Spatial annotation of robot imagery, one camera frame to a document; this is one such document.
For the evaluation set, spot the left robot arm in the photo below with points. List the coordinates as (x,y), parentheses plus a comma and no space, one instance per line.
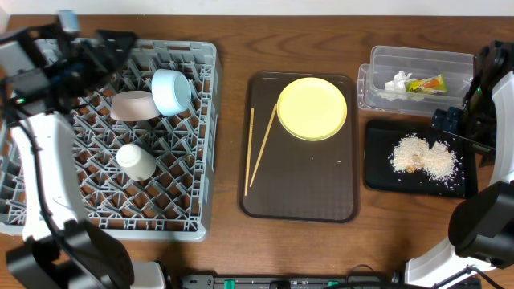
(46,68)

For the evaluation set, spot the grey plastic dish rack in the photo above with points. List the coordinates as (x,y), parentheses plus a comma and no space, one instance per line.
(174,203)

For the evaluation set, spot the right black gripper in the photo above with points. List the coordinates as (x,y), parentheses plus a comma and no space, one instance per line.
(447,121)

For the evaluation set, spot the clear plastic bin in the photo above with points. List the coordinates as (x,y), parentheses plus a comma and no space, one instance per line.
(385,62)

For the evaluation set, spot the green orange snack wrapper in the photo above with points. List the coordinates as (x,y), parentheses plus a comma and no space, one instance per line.
(430,86)

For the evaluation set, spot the yellow round plate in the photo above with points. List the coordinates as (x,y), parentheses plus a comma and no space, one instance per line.
(312,109)

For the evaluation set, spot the rice food scraps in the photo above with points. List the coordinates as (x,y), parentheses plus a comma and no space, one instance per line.
(413,154)

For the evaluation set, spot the white tissue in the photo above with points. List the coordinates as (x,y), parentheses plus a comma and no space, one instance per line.
(399,82)

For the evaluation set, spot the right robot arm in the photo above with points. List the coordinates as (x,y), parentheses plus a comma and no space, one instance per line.
(480,232)

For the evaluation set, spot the pink bowl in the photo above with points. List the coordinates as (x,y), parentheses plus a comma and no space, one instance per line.
(133,106)

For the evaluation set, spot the dark brown serving tray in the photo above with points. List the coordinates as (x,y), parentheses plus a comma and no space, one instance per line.
(316,181)

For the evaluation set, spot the light blue bowl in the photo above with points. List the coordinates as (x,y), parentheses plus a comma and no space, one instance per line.
(171,92)

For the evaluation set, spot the white cup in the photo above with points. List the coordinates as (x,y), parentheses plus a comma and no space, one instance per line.
(135,162)

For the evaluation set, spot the wooden chopstick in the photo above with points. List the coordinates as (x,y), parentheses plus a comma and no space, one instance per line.
(263,144)
(249,144)

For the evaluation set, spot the black rectangular tray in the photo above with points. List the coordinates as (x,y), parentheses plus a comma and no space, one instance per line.
(382,136)

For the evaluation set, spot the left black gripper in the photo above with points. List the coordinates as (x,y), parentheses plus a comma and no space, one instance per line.
(91,51)

